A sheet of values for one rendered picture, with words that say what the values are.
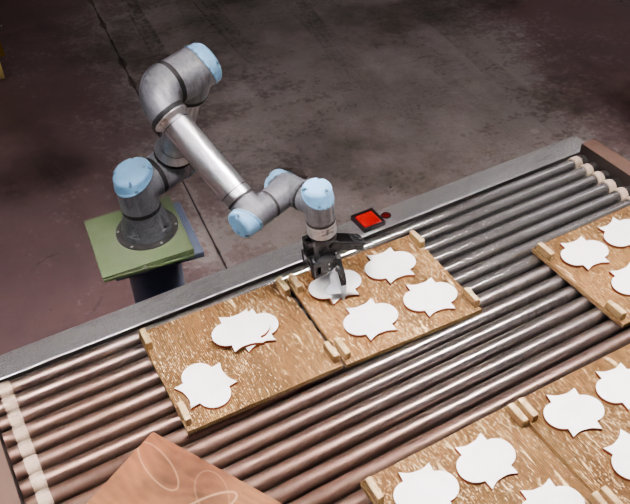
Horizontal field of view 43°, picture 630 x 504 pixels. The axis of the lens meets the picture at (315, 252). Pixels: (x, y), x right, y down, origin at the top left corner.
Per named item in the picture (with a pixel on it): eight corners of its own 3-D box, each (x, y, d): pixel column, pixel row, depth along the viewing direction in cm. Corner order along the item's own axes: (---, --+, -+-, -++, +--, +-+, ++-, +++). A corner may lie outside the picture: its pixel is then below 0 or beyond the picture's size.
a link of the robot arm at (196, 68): (136, 174, 244) (153, 53, 198) (174, 150, 251) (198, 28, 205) (163, 201, 242) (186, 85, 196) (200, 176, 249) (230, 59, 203)
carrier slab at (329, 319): (285, 283, 224) (285, 278, 223) (411, 237, 238) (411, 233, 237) (346, 368, 201) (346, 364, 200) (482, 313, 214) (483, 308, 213)
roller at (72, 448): (15, 471, 185) (10, 459, 182) (632, 202, 256) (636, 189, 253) (21, 488, 182) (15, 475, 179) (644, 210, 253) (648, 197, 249)
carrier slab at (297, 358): (138, 337, 210) (137, 333, 209) (280, 284, 224) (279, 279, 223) (188, 435, 187) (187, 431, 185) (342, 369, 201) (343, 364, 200)
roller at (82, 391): (0, 425, 195) (-6, 413, 192) (598, 178, 266) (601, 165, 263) (5, 440, 192) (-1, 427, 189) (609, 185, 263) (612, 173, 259)
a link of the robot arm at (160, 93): (121, 73, 191) (255, 230, 189) (156, 54, 197) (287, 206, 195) (113, 99, 201) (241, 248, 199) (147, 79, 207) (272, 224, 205)
